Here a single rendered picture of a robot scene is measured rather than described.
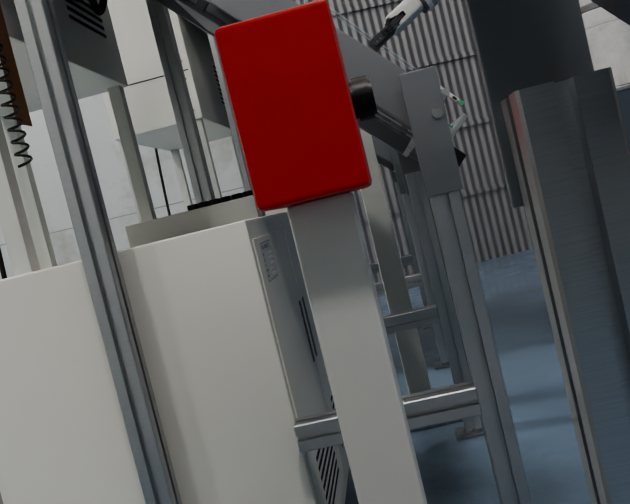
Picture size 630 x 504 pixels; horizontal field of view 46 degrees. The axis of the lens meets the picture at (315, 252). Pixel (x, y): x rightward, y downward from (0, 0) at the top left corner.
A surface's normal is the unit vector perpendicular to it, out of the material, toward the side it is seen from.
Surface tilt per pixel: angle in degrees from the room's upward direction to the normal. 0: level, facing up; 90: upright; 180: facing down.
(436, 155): 90
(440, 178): 90
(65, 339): 90
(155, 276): 90
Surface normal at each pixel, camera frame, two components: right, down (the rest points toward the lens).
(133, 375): -0.09, 0.08
